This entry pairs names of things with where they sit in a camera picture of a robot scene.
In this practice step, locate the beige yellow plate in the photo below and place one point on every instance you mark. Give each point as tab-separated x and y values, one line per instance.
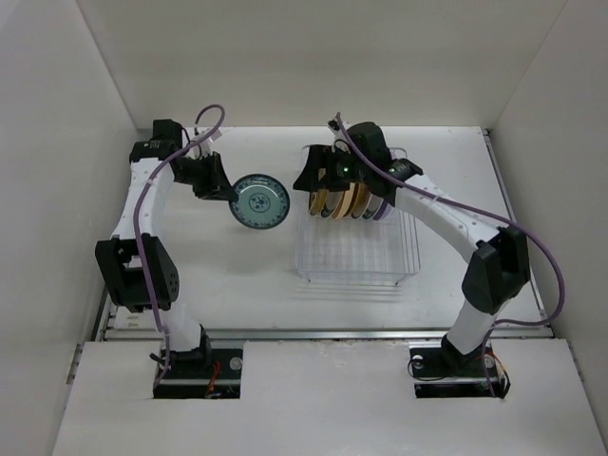
347	201

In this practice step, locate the white plate orange sunburst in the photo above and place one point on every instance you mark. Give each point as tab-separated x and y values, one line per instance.
361	201

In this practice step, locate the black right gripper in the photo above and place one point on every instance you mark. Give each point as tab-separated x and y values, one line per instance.
320	156

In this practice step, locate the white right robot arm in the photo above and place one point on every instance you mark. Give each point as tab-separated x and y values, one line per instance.
496	256

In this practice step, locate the purple plastic plate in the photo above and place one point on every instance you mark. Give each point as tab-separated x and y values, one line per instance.
383	211

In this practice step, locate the teal patterned plate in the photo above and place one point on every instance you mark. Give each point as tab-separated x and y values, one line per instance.
262	202

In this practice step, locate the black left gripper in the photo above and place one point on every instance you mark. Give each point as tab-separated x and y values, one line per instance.
218	187

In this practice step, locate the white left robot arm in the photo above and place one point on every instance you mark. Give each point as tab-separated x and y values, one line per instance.
138	272

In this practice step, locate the white plate dark lettered rim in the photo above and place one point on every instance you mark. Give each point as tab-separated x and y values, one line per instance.
331	205

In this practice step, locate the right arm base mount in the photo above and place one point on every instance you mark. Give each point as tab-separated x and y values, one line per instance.
478	375

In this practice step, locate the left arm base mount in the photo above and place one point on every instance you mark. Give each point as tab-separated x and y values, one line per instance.
199	374

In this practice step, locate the white wire dish rack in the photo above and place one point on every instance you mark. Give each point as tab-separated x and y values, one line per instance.
354	251

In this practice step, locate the dark yellow patterned plate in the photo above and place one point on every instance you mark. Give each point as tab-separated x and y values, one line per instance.
317	201

